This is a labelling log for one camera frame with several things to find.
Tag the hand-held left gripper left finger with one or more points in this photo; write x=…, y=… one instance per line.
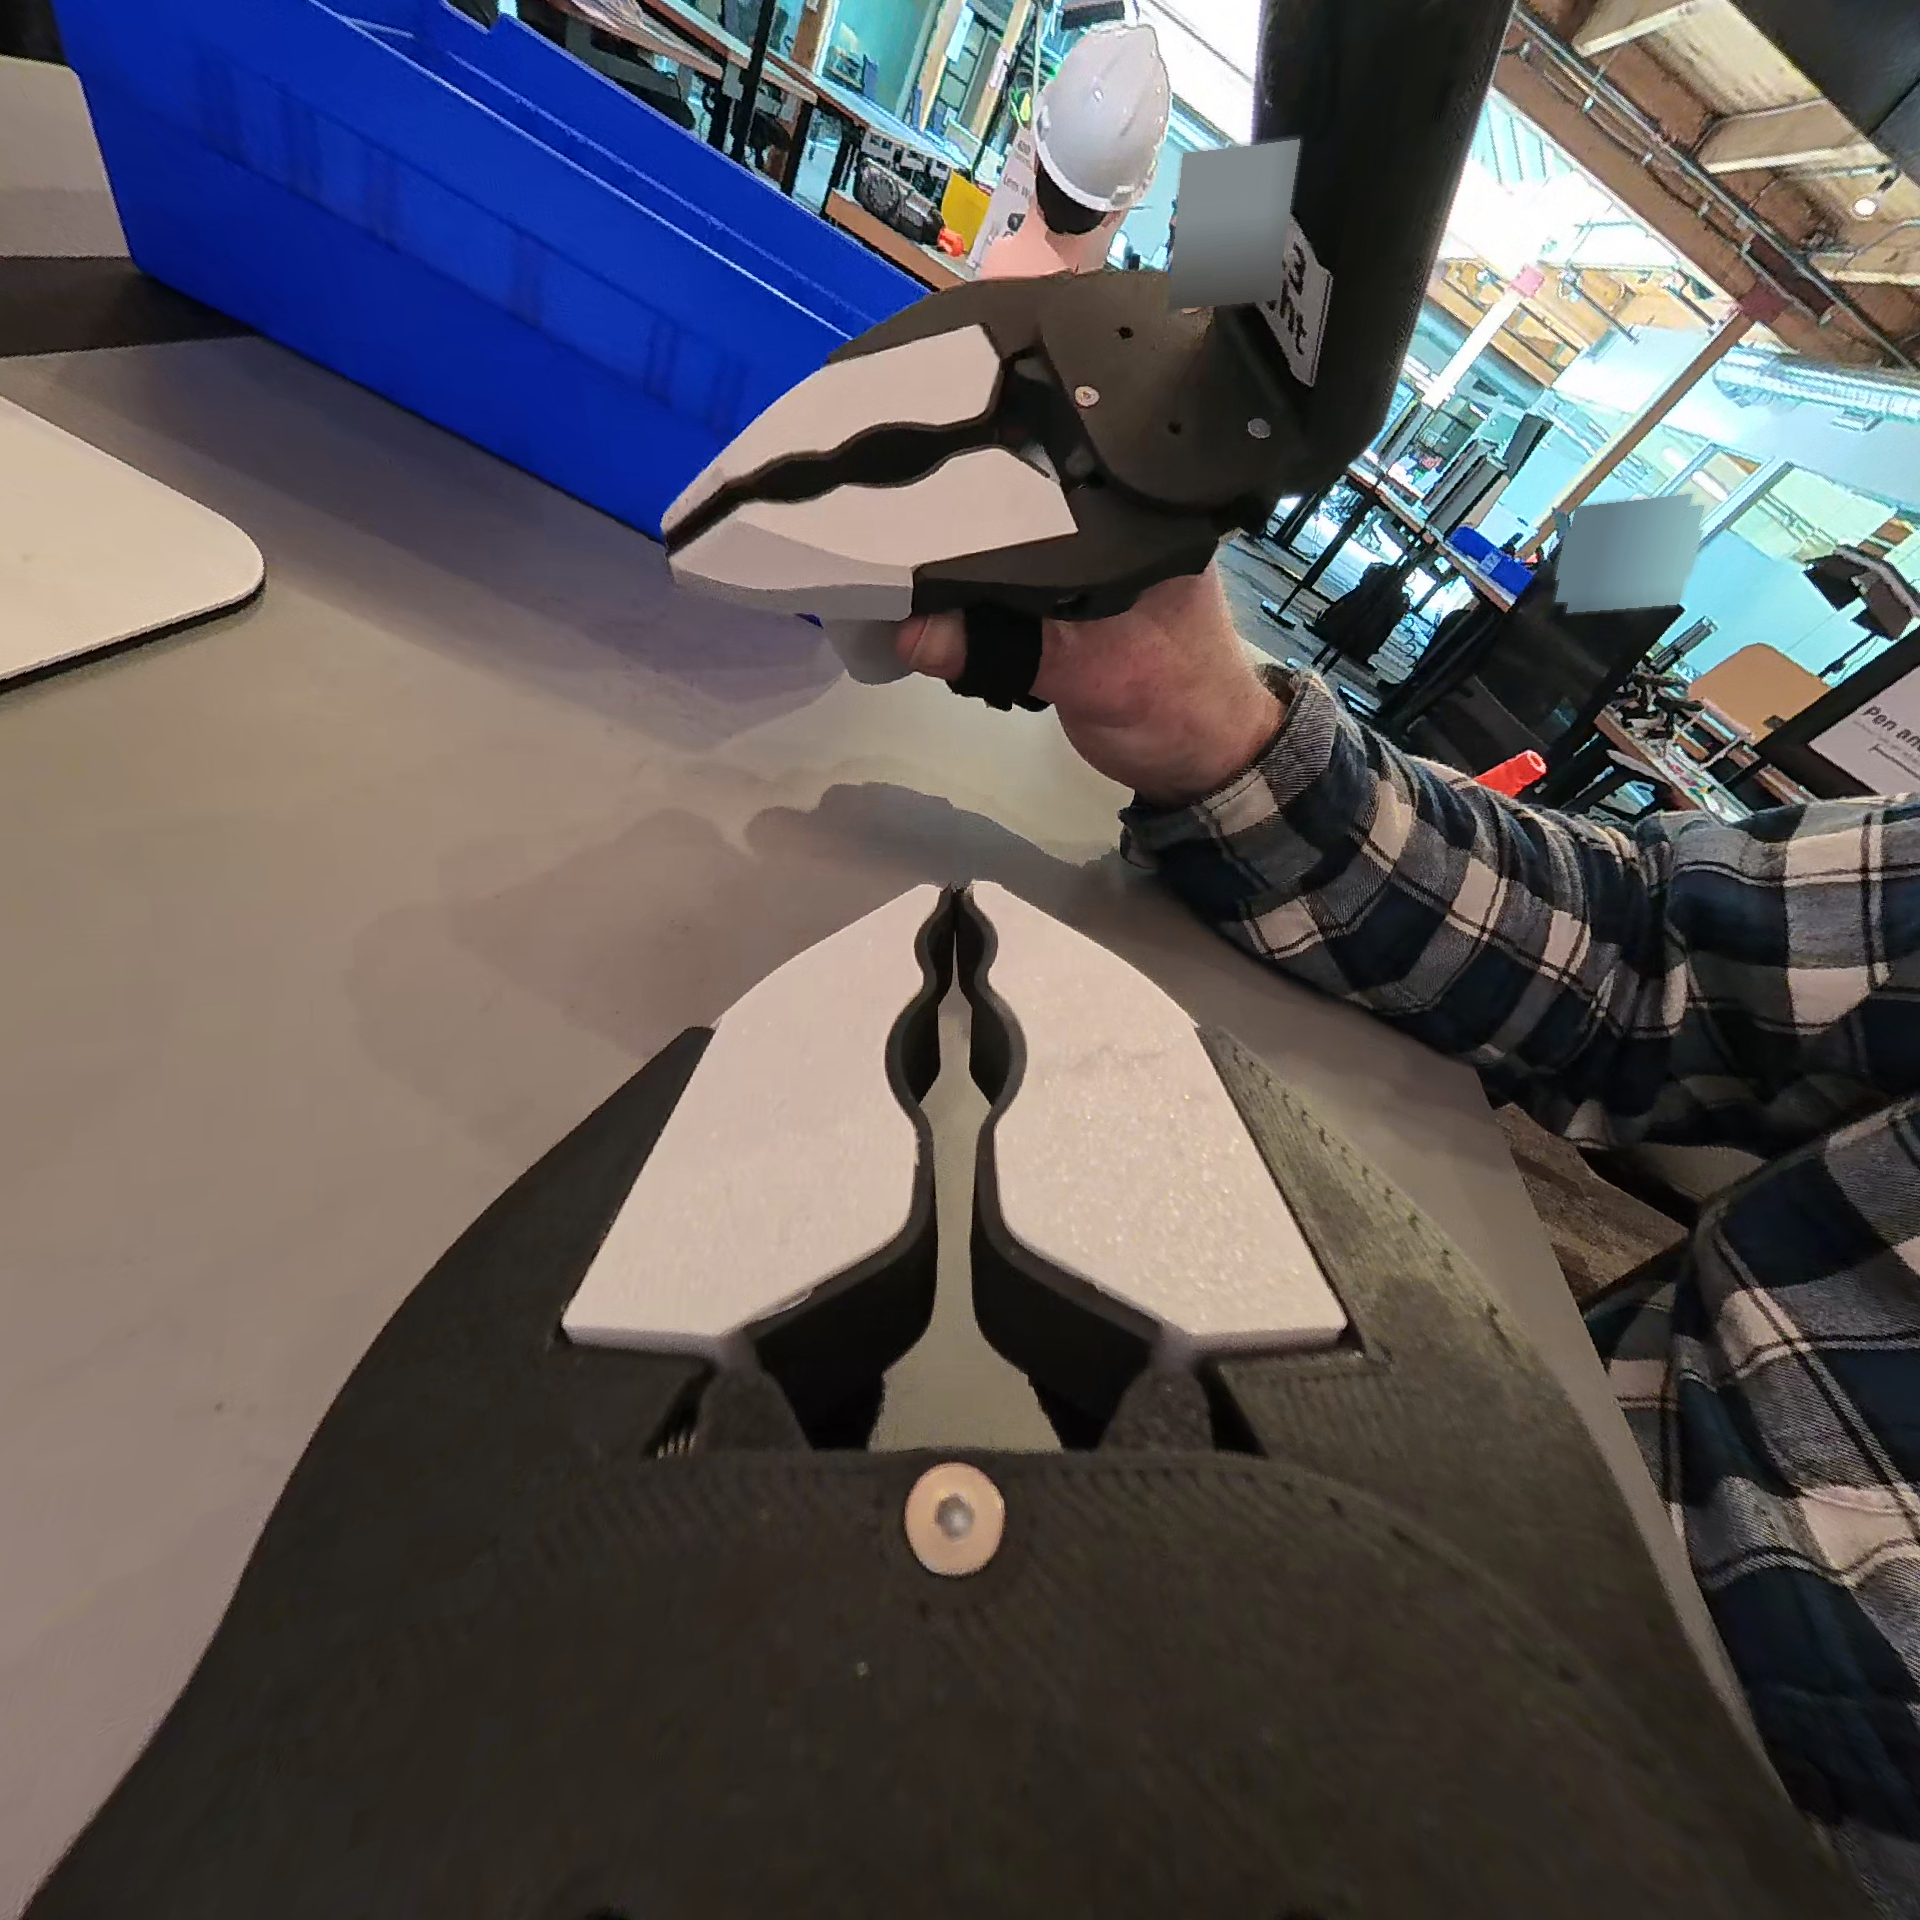
x=765, y=1175

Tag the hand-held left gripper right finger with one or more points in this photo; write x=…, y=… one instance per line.
x=1154, y=1184

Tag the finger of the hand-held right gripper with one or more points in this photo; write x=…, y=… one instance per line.
x=884, y=392
x=905, y=535

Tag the blue plastic bin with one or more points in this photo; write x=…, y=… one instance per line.
x=379, y=229

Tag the person's right forearm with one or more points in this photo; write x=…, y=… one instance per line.
x=1495, y=929

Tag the grey desk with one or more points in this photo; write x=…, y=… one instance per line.
x=379, y=905

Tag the person's right hand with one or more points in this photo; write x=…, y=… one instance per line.
x=1154, y=692

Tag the white hard hat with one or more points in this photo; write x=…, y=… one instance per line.
x=1101, y=123

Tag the orange traffic cone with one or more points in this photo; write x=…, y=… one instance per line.
x=1510, y=775

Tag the person's plaid shirt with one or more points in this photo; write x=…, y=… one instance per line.
x=1799, y=1498

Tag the black framed white sign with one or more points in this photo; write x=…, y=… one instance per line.
x=1871, y=736

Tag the white stand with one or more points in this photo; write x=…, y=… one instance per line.
x=103, y=550

